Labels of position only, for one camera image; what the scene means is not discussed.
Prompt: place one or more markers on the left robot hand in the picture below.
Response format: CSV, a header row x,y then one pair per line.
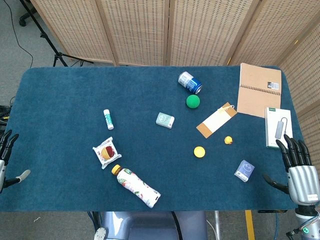
x,y
7,146

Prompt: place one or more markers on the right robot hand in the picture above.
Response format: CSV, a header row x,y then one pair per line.
x,y
302,182

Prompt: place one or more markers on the small yellow rubber duck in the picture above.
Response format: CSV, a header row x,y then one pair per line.
x,y
228,140

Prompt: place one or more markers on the purple small box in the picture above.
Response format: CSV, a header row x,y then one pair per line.
x,y
244,171

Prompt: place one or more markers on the white USB hub box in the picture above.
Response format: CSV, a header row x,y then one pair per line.
x,y
278,127

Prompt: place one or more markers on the blue table mat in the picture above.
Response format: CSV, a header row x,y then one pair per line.
x,y
75,100

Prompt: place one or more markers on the metal table leg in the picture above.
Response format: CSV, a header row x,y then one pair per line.
x,y
217,225

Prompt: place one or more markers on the white snack packet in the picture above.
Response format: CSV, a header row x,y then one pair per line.
x,y
107,152

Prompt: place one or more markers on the kraft spiral notebook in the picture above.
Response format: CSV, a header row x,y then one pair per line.
x,y
258,90

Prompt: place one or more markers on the white green lip balm tube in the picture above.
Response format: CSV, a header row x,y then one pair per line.
x,y
108,119

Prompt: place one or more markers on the yellow ball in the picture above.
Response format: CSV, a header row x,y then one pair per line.
x,y
199,151

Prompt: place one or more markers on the black tripod stand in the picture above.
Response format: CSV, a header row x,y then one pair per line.
x,y
47,40

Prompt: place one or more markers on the black chair base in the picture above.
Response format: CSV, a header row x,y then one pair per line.
x,y
25,18

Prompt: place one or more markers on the yellow capped drink bottle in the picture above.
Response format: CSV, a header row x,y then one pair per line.
x,y
136,186

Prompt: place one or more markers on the green foam ball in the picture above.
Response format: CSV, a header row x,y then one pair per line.
x,y
193,101

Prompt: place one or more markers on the blue soda can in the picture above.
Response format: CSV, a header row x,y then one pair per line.
x,y
190,82

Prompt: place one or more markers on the mint green small box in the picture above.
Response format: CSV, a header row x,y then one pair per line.
x,y
165,120

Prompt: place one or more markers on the grey robot torso base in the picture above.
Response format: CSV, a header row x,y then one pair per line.
x,y
150,226

